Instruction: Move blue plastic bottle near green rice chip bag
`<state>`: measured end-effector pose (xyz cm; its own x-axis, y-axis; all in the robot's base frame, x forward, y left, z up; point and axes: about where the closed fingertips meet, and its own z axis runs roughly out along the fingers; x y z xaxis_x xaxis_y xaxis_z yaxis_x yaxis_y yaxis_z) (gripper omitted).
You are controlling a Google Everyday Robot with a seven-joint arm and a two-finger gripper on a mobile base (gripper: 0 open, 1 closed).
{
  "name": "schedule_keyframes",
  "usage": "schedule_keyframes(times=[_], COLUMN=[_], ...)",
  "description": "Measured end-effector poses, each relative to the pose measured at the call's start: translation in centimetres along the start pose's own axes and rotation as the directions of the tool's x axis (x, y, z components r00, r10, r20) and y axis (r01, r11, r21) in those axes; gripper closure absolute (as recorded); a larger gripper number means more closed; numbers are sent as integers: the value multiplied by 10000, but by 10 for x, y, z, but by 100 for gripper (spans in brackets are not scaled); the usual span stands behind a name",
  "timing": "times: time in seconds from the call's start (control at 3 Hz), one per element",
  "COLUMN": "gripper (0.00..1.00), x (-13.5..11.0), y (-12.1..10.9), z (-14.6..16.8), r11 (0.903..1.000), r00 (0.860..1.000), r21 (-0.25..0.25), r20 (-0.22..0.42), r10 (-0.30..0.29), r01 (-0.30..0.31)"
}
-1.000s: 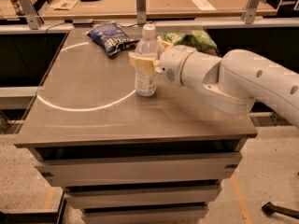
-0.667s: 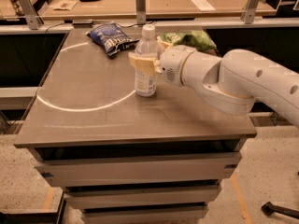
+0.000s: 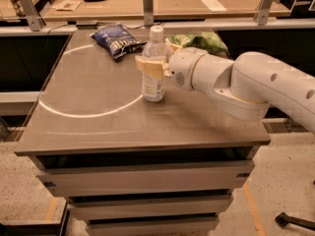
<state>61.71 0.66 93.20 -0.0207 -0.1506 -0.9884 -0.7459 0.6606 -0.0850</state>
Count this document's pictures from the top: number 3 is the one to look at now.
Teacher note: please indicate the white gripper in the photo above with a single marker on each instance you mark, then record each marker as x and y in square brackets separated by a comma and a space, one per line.
[180, 69]

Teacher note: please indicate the blue plastic water bottle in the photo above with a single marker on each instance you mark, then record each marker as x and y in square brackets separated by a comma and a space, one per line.
[153, 89]

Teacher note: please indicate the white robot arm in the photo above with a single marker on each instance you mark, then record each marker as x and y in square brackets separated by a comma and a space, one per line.
[244, 88]

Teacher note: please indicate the green rice chip bag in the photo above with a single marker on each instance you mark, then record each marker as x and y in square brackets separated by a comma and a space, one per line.
[206, 40]

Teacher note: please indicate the blue chip bag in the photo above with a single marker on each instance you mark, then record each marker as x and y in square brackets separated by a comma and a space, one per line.
[117, 40]

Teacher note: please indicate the white paper sheet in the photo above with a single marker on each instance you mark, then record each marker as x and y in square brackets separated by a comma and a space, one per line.
[214, 5]

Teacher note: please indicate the small paper card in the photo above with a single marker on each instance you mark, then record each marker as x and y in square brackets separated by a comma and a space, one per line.
[67, 5]

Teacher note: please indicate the wooden desk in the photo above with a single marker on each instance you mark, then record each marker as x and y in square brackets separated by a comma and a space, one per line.
[120, 10]

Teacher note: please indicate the grey drawer cabinet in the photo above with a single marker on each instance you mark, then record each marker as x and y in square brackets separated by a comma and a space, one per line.
[91, 113]

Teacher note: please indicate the middle grey drawer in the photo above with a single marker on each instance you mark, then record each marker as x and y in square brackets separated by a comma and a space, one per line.
[151, 207]

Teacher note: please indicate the grey drawer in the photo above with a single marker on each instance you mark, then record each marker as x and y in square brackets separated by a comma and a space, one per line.
[146, 179]
[137, 228]
[151, 207]

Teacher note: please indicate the top grey drawer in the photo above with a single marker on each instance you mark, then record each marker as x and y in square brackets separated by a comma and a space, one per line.
[146, 179]

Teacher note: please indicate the bottom grey drawer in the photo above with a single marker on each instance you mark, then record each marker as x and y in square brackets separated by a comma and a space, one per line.
[137, 228]

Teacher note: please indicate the black chair leg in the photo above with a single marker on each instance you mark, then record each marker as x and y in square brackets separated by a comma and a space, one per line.
[283, 220]

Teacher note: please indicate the middle metal bracket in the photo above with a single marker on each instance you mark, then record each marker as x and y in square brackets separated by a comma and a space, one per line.
[148, 8]

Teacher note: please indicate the left metal bracket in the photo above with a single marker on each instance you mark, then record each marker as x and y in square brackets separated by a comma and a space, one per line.
[35, 21]

